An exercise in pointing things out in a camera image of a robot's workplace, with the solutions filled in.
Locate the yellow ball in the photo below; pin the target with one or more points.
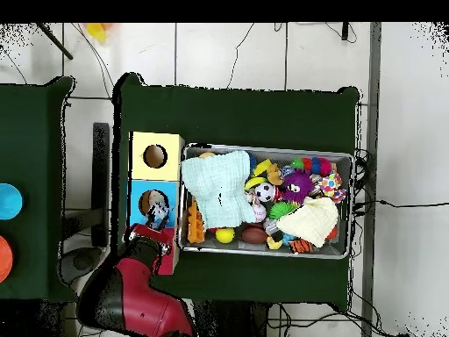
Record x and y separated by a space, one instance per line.
224 235

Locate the light blue muslin cloth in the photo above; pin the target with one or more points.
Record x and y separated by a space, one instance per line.
217 186

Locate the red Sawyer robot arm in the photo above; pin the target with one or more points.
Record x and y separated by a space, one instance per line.
140 305

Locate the wooden box with three holes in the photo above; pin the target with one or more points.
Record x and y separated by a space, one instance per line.
158 168

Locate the shallow mesh bin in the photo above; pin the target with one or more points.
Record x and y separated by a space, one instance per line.
315 251

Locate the orange plastic toy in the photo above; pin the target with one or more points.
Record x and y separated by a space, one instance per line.
194 228

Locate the grey round base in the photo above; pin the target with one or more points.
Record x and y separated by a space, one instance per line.
82 261

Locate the black upright bar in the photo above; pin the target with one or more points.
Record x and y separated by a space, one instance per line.
100 175

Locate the brown toy football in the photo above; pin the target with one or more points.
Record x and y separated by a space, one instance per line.
254 235

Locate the white baseball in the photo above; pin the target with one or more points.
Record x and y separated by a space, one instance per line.
259 211

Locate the black and white soccer ball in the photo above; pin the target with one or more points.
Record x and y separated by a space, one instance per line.
265 192

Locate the green spiky ball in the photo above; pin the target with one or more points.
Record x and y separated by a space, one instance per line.
280 210

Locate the brown plush bear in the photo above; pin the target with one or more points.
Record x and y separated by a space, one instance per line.
274 173

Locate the dark green tablecloth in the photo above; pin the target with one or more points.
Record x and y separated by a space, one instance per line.
245 116
31 158

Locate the tiger plush toy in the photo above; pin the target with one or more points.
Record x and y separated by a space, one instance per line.
301 246

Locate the blue bowl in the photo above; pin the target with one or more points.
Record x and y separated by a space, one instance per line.
8 202

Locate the purple spiky monster toy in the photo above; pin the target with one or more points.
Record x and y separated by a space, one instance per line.
298 186

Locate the orange bowl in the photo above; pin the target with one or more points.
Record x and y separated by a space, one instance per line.
4 259

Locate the cream muslin cloth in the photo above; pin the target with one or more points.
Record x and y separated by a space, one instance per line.
310 219

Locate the polka dot cloth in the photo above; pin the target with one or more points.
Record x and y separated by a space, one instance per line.
329 184

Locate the yellow floor object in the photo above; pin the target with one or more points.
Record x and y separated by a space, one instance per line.
96 31

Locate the black rod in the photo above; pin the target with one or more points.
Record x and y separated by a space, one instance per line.
54 41

